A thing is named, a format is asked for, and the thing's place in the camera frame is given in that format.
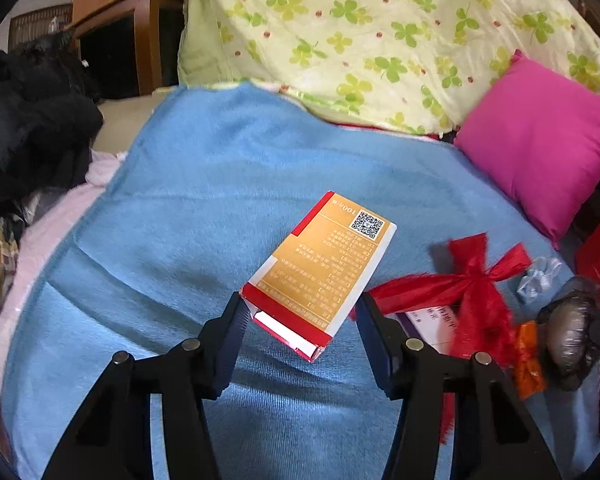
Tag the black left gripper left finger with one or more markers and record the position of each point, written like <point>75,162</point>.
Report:
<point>109,437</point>

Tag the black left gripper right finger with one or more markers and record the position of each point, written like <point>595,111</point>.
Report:
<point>494,435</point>

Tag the orange and red carton box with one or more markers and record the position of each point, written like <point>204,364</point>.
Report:
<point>304,291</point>

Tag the orange snack wrapper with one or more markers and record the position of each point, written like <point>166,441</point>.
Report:
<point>528,373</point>

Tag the dark grey crumpled plastic bag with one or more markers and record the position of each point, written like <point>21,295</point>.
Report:
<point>566,352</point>

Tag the white purple paper card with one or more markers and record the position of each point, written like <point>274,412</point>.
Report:
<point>435,325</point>

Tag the blue towel blanket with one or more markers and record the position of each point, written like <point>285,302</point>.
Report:
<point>211,186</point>

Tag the magenta pillow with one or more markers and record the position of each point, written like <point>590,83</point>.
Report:
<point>536,135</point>

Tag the white bed sheet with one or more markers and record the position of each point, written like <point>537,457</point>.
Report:
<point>123,121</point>

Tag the black clothing pile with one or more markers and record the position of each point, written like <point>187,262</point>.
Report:
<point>49,119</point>

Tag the brown wooden cabinet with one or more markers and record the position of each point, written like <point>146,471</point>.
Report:
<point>130,46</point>

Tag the woven brown door panel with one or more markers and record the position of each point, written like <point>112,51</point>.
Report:
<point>35,24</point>

